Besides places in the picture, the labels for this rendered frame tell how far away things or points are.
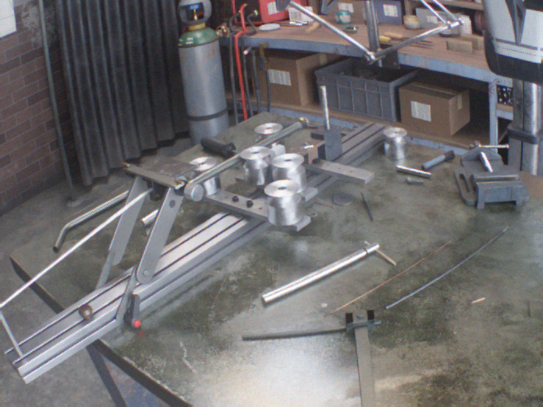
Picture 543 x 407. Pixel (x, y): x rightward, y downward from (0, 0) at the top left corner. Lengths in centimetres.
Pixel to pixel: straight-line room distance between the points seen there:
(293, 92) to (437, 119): 75
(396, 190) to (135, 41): 268
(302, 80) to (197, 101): 51
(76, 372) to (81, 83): 184
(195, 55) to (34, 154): 142
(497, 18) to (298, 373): 94
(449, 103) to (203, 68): 119
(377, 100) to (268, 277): 174
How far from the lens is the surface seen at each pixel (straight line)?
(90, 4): 333
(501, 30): 131
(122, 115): 354
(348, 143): 114
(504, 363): 66
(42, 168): 370
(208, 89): 280
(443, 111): 234
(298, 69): 268
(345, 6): 311
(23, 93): 355
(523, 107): 139
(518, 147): 142
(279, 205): 84
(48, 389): 208
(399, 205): 97
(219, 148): 122
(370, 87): 249
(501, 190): 96
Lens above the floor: 135
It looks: 27 degrees down
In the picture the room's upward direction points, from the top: 7 degrees counter-clockwise
